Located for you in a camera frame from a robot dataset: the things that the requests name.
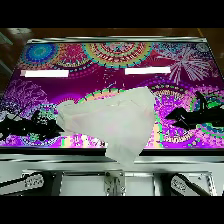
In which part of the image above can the white T-shirt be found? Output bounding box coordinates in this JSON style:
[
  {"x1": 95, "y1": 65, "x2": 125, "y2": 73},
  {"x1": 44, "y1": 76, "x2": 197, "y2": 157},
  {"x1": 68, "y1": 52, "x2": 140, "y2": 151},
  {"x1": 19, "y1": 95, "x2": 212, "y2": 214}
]
[{"x1": 56, "y1": 86, "x2": 157, "y2": 168}]

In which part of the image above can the silver frame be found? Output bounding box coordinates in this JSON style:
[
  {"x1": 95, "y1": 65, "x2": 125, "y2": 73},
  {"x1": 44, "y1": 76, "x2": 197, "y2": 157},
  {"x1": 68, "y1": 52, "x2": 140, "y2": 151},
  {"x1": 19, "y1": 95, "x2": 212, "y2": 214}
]
[{"x1": 0, "y1": 35, "x2": 224, "y2": 197}]

